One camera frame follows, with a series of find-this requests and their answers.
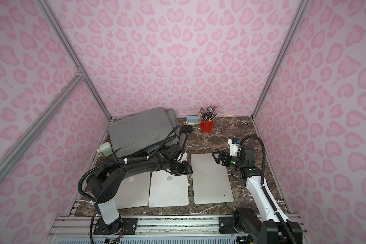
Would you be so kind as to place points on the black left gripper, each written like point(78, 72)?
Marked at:
point(181, 166)

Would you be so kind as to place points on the dark grey laptop case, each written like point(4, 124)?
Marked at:
point(141, 134)

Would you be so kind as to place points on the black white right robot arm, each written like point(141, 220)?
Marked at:
point(271, 225)

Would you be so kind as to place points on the bundle of coloured pencils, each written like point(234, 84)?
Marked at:
point(208, 114)

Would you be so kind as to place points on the red pencil cup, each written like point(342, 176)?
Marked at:
point(206, 126)

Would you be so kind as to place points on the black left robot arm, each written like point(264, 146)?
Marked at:
point(101, 183)

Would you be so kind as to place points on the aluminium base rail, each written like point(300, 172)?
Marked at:
point(192, 229)

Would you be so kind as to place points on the pale green tape dispenser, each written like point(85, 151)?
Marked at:
point(105, 149)

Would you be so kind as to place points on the light blue eraser box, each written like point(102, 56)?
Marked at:
point(193, 120)

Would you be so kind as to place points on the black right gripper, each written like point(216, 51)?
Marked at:
point(224, 158)

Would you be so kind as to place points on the dark green laptop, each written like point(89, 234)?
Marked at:
point(133, 191)

